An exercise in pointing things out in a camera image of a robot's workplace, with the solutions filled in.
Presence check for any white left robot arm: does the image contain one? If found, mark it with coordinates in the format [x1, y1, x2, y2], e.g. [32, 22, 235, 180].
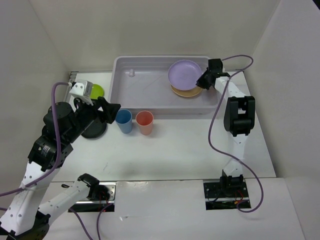
[0, 97, 121, 240]

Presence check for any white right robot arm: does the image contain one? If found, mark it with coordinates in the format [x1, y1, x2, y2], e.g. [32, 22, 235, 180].
[196, 58, 258, 197]

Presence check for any yellow plate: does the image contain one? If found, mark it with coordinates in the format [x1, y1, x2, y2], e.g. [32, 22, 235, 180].
[170, 85, 203, 98]

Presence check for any purple plate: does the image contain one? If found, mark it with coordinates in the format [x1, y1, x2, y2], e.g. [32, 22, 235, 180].
[167, 60, 203, 91]

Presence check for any blue cup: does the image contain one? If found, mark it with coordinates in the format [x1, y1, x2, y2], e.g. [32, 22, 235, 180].
[115, 109, 133, 134]

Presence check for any lavender plastic bin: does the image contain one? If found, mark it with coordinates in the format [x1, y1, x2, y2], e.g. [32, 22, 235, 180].
[108, 55, 219, 115]

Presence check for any green plate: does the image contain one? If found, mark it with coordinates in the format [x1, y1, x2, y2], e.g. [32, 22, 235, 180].
[90, 84, 105, 100]

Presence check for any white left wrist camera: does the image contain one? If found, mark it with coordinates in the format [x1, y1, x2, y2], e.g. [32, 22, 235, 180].
[69, 79, 93, 105]

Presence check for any pink cup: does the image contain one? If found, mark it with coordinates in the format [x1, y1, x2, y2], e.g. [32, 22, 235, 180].
[135, 110, 154, 136]

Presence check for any black plate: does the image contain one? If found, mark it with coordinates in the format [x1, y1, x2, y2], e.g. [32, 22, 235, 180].
[81, 118, 107, 140]

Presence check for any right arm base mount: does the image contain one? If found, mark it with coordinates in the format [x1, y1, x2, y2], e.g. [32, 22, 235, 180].
[203, 180, 251, 211]

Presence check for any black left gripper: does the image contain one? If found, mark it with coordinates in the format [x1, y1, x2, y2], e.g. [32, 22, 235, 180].
[65, 95, 122, 143]

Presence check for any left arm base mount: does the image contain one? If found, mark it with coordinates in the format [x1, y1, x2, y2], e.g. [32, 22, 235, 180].
[70, 182, 117, 213]

